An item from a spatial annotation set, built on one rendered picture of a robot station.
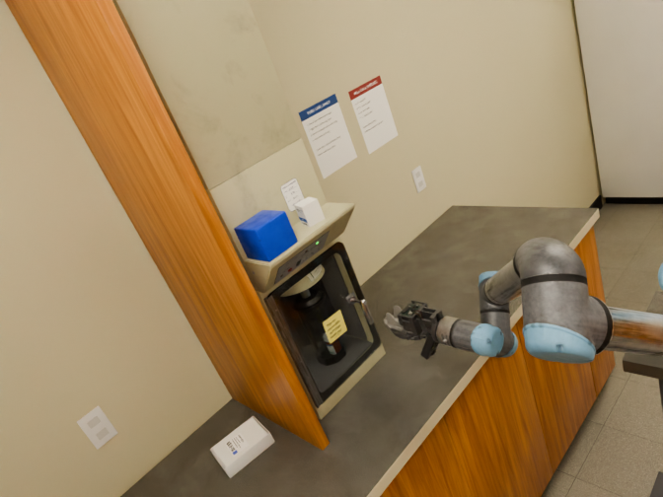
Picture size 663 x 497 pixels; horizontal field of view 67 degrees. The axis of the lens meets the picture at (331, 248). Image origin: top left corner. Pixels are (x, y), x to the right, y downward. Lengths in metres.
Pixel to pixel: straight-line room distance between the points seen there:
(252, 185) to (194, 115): 0.22
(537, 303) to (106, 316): 1.20
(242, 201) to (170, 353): 0.66
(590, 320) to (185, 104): 0.95
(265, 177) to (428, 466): 0.93
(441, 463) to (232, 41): 1.29
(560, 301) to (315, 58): 1.41
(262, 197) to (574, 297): 0.77
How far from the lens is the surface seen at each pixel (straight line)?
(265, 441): 1.60
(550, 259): 1.00
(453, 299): 1.89
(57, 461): 1.74
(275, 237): 1.23
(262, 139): 1.34
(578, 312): 0.99
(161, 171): 1.22
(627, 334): 1.11
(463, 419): 1.68
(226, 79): 1.31
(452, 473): 1.71
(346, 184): 2.11
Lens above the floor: 1.97
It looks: 23 degrees down
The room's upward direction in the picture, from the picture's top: 22 degrees counter-clockwise
